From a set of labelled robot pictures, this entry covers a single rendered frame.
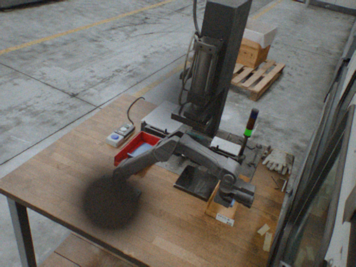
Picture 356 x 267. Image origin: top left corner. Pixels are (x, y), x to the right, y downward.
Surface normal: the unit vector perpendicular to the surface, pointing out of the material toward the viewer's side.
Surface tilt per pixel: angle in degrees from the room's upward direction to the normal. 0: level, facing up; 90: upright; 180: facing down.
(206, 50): 90
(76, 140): 0
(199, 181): 0
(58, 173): 0
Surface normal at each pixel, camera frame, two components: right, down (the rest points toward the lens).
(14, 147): 0.15, -0.80
